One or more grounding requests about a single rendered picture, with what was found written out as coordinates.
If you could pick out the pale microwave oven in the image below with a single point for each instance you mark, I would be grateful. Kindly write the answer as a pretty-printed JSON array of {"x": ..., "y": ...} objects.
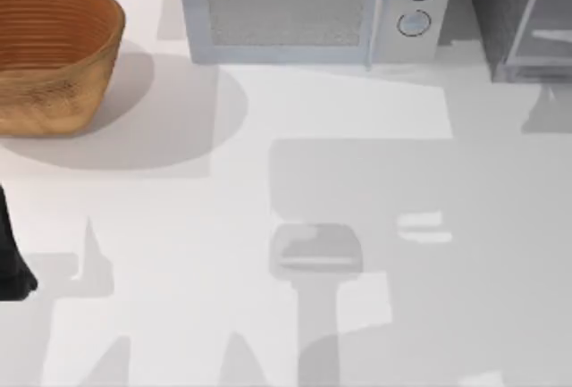
[{"x": 442, "y": 11}]

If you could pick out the brown woven basket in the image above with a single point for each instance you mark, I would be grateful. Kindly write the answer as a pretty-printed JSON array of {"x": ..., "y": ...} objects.
[{"x": 53, "y": 87}]

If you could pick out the microwave oven door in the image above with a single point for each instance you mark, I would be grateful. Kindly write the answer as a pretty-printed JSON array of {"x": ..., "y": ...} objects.
[{"x": 286, "y": 7}]

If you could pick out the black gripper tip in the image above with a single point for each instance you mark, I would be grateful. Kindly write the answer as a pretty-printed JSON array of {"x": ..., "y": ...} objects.
[{"x": 11, "y": 266}]

